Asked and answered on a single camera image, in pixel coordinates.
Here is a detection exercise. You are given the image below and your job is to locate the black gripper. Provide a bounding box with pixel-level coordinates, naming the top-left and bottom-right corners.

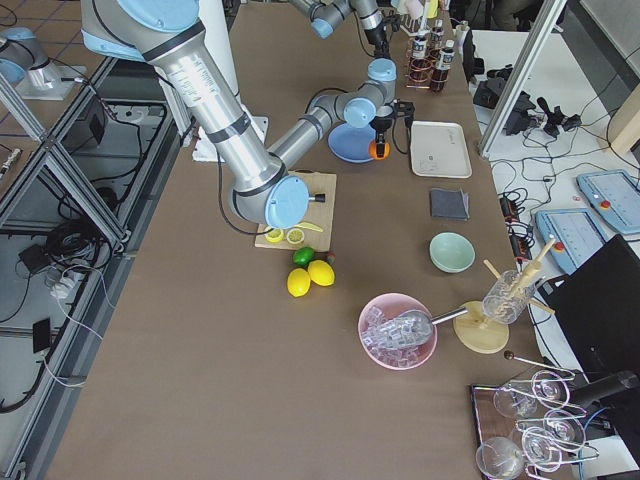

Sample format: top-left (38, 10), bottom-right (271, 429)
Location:
top-left (364, 13), bottom-right (400, 59)
top-left (370, 100), bottom-right (415, 158)

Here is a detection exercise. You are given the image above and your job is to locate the orange mandarin fruit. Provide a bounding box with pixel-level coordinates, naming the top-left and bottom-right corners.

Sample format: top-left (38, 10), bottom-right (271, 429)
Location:
top-left (368, 141), bottom-right (391, 160)

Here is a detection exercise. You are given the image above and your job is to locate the blue round plate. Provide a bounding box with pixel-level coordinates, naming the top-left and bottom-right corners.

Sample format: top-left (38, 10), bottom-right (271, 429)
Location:
top-left (328, 123), bottom-right (375, 164)

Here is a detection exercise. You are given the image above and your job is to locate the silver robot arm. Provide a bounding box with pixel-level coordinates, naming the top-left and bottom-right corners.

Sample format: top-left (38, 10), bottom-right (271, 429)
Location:
top-left (290, 0), bottom-right (391, 59)
top-left (81, 1), bottom-right (397, 228)

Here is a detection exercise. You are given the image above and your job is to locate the tea bottle middle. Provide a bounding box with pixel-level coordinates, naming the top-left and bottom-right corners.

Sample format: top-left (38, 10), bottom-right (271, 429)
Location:
top-left (408, 30), bottom-right (428, 85)

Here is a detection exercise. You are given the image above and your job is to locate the tea bottle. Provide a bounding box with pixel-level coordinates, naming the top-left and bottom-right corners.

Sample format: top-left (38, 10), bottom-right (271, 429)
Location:
top-left (429, 40), bottom-right (455, 92)
top-left (430, 19), bottom-right (444, 51)
top-left (408, 30), bottom-right (428, 85)

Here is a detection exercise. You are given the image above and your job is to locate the tea bottle left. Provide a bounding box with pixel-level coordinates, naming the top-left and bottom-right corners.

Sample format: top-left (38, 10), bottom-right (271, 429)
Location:
top-left (430, 19), bottom-right (444, 51)

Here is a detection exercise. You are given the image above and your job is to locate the cream rabbit tray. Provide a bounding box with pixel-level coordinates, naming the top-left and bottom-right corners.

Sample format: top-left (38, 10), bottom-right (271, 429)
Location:
top-left (409, 120), bottom-right (472, 179)

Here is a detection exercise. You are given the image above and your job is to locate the tea bottle right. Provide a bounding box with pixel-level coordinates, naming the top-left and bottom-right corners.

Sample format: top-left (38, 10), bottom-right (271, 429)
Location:
top-left (429, 40), bottom-right (455, 92)

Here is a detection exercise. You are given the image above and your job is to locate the steel muddler black tip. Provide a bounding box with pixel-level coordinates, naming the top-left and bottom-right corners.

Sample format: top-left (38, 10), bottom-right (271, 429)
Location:
top-left (309, 193), bottom-right (326, 203)

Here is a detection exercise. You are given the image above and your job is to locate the grey folded cloth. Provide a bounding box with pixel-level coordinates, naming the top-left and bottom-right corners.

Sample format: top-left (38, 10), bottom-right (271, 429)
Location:
top-left (430, 188), bottom-right (470, 221)

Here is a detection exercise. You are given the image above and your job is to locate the bamboo cutting board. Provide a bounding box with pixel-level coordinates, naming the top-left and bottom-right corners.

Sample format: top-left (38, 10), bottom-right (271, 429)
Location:
top-left (254, 171), bottom-right (337, 252)

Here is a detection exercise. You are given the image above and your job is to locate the yellow plastic knife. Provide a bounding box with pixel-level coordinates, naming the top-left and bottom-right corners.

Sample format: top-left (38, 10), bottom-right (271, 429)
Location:
top-left (296, 221), bottom-right (324, 233)

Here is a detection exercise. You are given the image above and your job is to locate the lemon slice upper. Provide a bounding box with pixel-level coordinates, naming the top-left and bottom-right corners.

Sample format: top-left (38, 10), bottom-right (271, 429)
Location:
top-left (286, 227), bottom-right (305, 245)

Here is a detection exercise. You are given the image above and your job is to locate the lemon slice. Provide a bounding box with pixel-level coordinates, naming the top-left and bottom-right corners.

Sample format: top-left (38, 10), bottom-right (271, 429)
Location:
top-left (264, 228), bottom-right (285, 243)
top-left (286, 227), bottom-right (305, 245)

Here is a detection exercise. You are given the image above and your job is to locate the mint green bowl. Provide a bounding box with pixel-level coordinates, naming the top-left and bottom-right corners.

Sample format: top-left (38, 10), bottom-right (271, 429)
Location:
top-left (429, 232), bottom-right (476, 273)

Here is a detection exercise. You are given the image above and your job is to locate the green lime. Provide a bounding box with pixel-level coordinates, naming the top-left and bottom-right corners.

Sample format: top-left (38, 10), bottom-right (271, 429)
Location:
top-left (292, 246), bottom-right (315, 268)

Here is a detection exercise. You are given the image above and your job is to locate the lemon slice lower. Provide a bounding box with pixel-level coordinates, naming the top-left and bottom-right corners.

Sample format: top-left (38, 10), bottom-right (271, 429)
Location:
top-left (264, 228), bottom-right (285, 243)

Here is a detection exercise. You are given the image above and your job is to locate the yellow lemon upper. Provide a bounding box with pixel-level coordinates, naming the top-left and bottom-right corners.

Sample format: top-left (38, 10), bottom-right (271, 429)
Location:
top-left (307, 260), bottom-right (335, 287)

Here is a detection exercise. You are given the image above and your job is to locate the yellow lemon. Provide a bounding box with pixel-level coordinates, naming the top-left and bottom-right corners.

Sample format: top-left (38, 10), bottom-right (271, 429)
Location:
top-left (286, 268), bottom-right (311, 298)
top-left (307, 260), bottom-right (335, 287)

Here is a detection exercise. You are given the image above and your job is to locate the yellow lemon lower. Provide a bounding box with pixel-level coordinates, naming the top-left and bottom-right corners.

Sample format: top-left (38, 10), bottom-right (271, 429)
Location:
top-left (286, 268), bottom-right (311, 298)

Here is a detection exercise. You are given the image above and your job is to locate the pink bowl with ice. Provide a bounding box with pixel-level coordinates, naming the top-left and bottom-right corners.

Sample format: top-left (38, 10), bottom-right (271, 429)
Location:
top-left (357, 293), bottom-right (438, 371)

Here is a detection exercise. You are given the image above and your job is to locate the steel ice scoop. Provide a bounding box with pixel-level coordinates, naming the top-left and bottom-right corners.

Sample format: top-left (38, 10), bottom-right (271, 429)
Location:
top-left (380, 307), bottom-right (468, 349)

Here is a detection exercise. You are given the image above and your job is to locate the glass mug on stand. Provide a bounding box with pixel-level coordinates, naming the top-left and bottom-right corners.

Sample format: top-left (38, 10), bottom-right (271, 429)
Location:
top-left (482, 270), bottom-right (535, 325)

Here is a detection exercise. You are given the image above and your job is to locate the wooden cup stand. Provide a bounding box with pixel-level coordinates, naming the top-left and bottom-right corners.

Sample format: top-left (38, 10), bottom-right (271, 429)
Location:
top-left (453, 237), bottom-right (555, 354)

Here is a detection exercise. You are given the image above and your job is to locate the teach pendant near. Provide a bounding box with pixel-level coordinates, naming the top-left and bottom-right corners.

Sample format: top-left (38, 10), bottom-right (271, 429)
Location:
top-left (535, 208), bottom-right (609, 274)

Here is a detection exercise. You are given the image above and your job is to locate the teach pendant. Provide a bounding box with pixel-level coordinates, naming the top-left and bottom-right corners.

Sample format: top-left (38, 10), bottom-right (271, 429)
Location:
top-left (576, 169), bottom-right (640, 235)
top-left (535, 208), bottom-right (609, 274)

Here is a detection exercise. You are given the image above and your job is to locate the teach pendant far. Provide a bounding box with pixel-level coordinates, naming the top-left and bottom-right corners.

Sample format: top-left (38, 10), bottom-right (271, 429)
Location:
top-left (576, 169), bottom-right (640, 235)

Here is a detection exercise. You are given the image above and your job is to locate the wine glass rack tray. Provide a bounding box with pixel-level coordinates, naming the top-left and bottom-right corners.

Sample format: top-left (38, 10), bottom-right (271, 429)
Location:
top-left (470, 368), bottom-right (600, 479)

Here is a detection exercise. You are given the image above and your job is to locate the copper wire bottle rack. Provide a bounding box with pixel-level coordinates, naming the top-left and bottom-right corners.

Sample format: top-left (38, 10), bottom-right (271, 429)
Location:
top-left (405, 29), bottom-right (444, 89)

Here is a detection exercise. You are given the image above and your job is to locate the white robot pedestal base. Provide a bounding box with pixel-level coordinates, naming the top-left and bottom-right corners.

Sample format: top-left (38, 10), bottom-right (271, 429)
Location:
top-left (194, 1), bottom-right (268, 175)

